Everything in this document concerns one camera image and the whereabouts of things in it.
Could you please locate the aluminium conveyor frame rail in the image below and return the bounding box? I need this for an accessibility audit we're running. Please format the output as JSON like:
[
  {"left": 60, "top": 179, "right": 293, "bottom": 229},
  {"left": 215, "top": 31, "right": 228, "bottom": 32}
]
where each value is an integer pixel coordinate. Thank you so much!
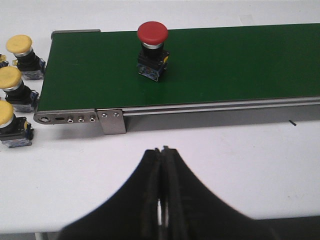
[{"left": 34, "top": 30, "right": 320, "bottom": 139}]

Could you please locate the yellow mushroom button middle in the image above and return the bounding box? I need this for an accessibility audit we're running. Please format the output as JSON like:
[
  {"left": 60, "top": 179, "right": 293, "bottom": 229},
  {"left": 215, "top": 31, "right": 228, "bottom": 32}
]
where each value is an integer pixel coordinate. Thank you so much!
[{"left": 0, "top": 66, "right": 39, "bottom": 113}]

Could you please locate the yellow mushroom button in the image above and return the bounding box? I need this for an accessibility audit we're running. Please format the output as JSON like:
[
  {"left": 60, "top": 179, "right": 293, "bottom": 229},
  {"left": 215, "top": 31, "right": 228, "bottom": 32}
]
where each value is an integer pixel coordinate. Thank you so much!
[
  {"left": 0, "top": 66, "right": 39, "bottom": 113},
  {"left": 5, "top": 34, "right": 46, "bottom": 81},
  {"left": 0, "top": 54, "right": 9, "bottom": 68},
  {"left": 0, "top": 100, "right": 34, "bottom": 148}
]

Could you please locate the yellow mushroom button leftmost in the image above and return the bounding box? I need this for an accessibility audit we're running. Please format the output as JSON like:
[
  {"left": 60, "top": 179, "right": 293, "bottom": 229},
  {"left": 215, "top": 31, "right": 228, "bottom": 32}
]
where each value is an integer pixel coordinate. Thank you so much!
[{"left": 0, "top": 54, "right": 9, "bottom": 68}]

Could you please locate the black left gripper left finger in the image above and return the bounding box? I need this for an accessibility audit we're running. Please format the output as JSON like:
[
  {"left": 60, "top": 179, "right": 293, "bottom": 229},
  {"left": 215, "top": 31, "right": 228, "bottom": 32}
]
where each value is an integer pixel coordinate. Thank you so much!
[{"left": 58, "top": 149, "right": 161, "bottom": 240}]

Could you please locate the green conveyor belt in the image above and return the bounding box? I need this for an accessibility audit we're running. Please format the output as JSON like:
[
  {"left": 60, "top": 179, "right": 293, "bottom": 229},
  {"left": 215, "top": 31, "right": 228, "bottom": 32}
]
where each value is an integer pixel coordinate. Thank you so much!
[{"left": 38, "top": 23, "right": 320, "bottom": 113}]

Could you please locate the yellow mushroom button near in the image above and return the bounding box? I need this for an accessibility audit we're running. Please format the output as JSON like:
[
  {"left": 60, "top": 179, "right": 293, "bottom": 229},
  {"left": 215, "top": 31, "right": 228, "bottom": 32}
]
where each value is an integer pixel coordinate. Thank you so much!
[{"left": 0, "top": 100, "right": 34, "bottom": 148}]

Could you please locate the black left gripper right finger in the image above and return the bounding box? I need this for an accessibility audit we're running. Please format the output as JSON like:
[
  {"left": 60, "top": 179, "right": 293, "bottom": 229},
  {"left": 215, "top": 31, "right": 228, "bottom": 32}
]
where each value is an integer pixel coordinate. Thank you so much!
[{"left": 160, "top": 146, "right": 320, "bottom": 240}]

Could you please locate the yellow mushroom button far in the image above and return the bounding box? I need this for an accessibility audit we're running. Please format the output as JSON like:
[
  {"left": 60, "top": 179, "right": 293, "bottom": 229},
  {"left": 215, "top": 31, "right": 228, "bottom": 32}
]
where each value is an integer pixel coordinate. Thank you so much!
[{"left": 5, "top": 34, "right": 46, "bottom": 81}]

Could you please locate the red mushroom push button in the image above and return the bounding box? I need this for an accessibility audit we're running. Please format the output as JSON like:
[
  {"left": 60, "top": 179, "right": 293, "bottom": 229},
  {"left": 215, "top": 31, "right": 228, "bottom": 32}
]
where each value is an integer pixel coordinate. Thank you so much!
[{"left": 137, "top": 21, "right": 170, "bottom": 82}]

